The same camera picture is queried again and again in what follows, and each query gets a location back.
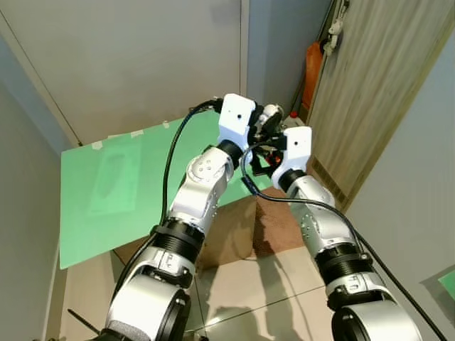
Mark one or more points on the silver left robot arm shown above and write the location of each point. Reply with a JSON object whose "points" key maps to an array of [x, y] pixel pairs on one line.
{"points": [[199, 188]]}

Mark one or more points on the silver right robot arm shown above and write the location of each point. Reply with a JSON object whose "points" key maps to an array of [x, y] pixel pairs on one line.
{"points": [[320, 220]]}

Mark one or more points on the white plastic jug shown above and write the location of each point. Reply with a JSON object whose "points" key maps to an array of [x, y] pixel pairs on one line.
{"points": [[292, 118]]}

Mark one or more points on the brown cardboard box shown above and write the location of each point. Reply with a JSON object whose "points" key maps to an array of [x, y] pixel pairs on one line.
{"points": [[234, 227]]}

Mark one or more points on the orange bag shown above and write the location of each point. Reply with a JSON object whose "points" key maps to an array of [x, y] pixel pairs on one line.
{"points": [[313, 71]]}

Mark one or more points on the wooden door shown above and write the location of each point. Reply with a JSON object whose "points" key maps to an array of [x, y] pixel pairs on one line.
{"points": [[384, 85]]}

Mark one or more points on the plain green board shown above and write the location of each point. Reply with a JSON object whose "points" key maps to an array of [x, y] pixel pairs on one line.
{"points": [[106, 213]]}

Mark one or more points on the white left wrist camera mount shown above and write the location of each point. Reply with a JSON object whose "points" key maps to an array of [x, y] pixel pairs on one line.
{"points": [[234, 117]]}

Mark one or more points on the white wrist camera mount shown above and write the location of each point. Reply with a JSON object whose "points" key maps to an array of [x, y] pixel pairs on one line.
{"points": [[234, 117], [297, 145]]}

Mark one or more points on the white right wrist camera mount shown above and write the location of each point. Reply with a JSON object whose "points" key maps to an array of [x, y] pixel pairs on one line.
{"points": [[297, 145]]}

